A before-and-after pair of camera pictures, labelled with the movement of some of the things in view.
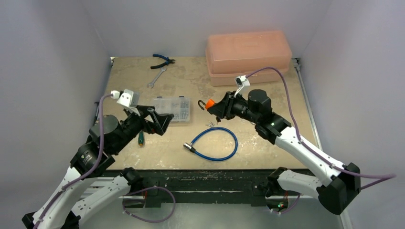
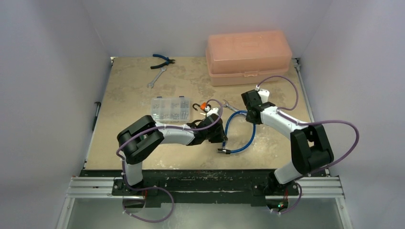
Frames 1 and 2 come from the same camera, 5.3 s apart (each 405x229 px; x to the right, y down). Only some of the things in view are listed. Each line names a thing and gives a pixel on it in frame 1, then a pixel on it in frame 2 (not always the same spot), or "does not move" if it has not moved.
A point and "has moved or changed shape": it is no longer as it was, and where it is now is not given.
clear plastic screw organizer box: [179, 107] does not move
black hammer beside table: [96, 120] does not move
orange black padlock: [208, 104] has moved or changed shape
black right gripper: [227, 105] to [250, 103]
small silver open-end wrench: [152, 84] does not move
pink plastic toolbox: [229, 54] does not move
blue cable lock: [189, 145] to [223, 150]
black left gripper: [160, 120] to [221, 137]
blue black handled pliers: [167, 62] does not move
